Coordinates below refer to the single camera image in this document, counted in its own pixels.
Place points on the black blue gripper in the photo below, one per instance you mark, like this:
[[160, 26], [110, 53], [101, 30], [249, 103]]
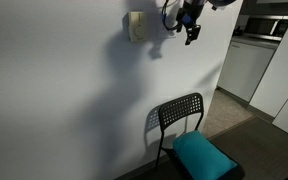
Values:
[[186, 17]]

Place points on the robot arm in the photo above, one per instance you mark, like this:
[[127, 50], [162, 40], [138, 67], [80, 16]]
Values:
[[215, 5]]

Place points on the white kitchen cabinet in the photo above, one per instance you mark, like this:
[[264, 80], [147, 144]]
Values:
[[245, 64]]

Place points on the black perforated chair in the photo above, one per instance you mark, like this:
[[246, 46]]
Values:
[[176, 109]]

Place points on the stainless steel microwave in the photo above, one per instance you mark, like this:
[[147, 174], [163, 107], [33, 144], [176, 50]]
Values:
[[268, 25]]

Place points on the turquoise cushion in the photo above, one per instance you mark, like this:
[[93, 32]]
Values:
[[201, 158]]

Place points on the beige wall switch panel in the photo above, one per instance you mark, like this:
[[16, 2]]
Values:
[[137, 26]]

